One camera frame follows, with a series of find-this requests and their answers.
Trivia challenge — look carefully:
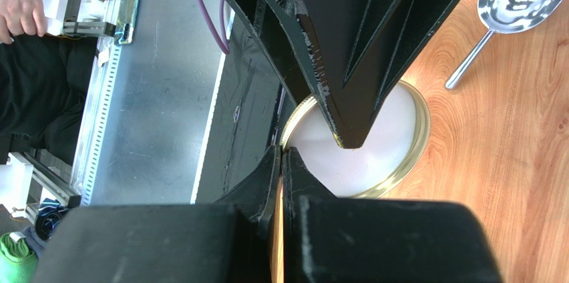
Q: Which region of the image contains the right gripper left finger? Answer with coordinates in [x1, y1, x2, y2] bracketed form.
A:
[32, 146, 281, 282]

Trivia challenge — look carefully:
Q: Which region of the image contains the white round lid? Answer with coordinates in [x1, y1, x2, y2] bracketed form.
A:
[280, 81, 431, 198]

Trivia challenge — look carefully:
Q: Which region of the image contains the green object at corner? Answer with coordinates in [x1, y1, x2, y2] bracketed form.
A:
[1, 232, 38, 283]

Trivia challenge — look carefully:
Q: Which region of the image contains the bystander bare hand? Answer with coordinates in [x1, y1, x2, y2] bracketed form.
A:
[1, 0, 47, 44]

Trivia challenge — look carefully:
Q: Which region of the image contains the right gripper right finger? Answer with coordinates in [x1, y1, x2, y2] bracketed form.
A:
[282, 148, 502, 282]

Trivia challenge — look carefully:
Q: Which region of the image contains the bystander black clothing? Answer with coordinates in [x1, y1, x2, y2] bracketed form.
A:
[1, 35, 98, 165]

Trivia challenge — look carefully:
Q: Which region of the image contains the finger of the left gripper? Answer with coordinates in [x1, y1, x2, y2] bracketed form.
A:
[304, 0, 459, 149]
[226, 0, 311, 105]

